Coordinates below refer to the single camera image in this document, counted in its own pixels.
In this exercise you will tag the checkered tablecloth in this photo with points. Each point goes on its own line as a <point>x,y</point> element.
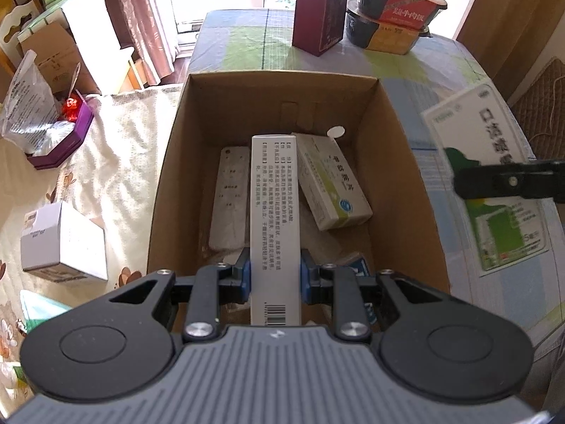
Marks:
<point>530,292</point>

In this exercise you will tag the white cardboard box on bed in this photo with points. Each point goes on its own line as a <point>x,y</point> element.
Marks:
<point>61,245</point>

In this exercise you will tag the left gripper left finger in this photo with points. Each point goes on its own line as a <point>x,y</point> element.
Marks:
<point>211,287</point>

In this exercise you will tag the cream bed blanket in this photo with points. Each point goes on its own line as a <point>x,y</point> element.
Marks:
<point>111,179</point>

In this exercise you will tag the brown curtain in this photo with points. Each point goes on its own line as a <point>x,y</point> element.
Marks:
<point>151,28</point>

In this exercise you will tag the maroon paper bag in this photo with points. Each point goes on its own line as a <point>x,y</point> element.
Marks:
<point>318,25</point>

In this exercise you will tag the brown cardboard box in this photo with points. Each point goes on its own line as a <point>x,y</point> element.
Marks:
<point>267,112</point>

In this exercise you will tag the purple octagonal box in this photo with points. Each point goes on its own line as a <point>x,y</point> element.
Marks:
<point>63,138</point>

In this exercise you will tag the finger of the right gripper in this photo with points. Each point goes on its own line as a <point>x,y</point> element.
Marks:
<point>532,180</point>

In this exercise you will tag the lower yellow noodle bowl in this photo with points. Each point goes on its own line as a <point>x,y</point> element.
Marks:
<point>381,37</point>

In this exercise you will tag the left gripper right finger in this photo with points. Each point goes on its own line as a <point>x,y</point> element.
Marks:
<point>336,287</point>

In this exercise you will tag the clear plastic bag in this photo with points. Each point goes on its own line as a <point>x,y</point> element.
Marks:
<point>30,114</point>

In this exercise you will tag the long white medicine box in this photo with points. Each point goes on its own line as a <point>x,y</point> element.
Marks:
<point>275,244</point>

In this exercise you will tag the brown shipping carton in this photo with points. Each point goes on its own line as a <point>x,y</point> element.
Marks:
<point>57,57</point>

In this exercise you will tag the white remote control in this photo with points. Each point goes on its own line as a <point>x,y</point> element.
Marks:
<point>231,200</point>

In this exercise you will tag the blue white card pack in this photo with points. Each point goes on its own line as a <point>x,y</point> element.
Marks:
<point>358,263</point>

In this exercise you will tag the white board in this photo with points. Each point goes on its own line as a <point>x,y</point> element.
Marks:
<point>107,63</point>

